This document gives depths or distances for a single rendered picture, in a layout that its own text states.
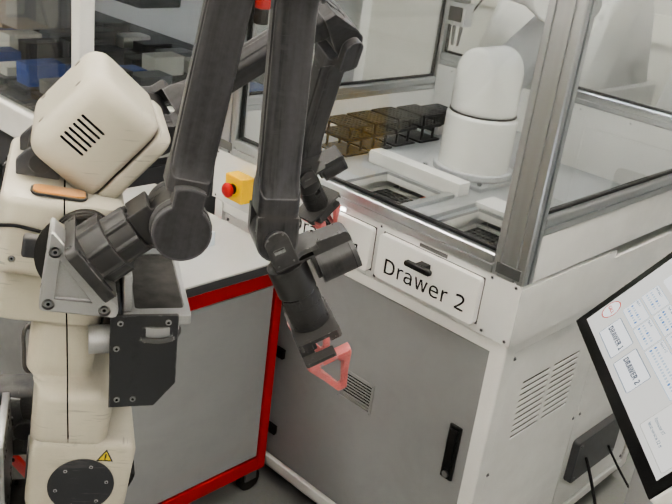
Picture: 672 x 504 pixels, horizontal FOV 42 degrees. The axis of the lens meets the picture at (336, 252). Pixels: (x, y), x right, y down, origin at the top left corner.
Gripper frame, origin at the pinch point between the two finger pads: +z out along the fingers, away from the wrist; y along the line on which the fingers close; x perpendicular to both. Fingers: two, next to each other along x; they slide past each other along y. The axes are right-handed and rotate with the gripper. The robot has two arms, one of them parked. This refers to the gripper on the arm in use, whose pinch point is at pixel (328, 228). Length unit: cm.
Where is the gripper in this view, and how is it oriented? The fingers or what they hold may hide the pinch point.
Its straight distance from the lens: 209.6
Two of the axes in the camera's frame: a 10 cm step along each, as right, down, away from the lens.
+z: 3.1, 6.3, 7.1
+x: -7.1, -3.5, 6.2
